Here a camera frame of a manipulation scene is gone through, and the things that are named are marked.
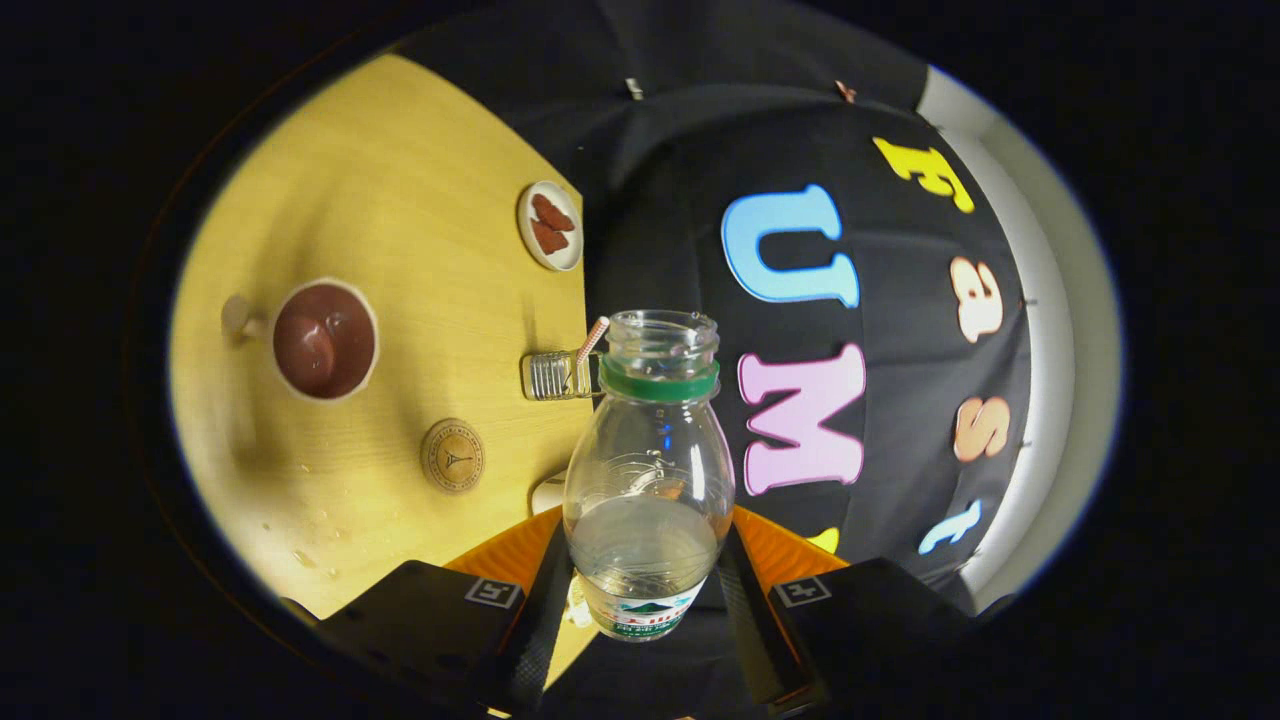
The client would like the white toaster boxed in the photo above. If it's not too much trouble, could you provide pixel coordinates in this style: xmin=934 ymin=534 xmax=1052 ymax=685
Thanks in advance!
xmin=530 ymin=470 xmax=571 ymax=517

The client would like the black backdrop cloth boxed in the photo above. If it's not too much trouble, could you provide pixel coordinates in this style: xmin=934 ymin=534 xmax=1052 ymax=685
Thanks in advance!
xmin=400 ymin=0 xmax=1036 ymax=720

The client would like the round wooden coaster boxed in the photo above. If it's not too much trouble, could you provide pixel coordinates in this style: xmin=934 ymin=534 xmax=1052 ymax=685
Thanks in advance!
xmin=420 ymin=417 xmax=487 ymax=495

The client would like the white round plate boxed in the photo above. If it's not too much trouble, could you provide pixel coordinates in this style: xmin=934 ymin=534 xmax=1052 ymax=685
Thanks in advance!
xmin=516 ymin=180 xmax=585 ymax=273

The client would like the beige cup with wooden handle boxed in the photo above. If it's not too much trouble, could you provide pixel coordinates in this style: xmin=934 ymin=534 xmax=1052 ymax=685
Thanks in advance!
xmin=221 ymin=277 xmax=381 ymax=403

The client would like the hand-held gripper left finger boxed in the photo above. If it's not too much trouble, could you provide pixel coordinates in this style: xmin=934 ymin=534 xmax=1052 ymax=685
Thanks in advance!
xmin=320 ymin=505 xmax=576 ymax=716

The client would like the clear plastic juice bottle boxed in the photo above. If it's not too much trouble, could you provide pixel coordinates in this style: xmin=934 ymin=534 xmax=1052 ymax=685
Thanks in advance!
xmin=562 ymin=310 xmax=738 ymax=643

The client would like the wooden table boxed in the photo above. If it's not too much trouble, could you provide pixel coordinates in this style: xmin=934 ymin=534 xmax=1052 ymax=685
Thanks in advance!
xmin=170 ymin=52 xmax=601 ymax=691

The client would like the metal wire basket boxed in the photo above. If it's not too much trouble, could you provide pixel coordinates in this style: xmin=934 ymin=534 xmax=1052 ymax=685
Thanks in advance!
xmin=520 ymin=350 xmax=604 ymax=402

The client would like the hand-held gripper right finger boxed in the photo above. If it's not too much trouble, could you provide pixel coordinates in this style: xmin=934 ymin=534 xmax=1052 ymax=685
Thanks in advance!
xmin=715 ymin=505 xmax=981 ymax=716

